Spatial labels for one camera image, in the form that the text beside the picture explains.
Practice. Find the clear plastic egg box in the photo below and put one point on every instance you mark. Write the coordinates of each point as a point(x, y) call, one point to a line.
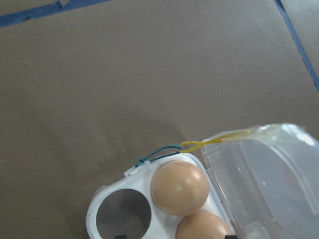
point(265, 186)

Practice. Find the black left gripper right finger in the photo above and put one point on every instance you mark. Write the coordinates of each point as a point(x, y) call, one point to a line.
point(230, 236)

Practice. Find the brown egg far in box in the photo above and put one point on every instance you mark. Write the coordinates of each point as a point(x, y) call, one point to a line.
point(179, 188)

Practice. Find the brown egg near in box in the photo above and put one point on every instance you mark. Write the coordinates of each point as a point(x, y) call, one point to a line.
point(202, 225)

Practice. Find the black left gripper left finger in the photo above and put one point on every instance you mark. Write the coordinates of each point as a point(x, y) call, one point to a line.
point(121, 237)

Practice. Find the brown egg in box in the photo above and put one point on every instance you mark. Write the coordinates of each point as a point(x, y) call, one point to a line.
point(179, 188)
point(202, 225)

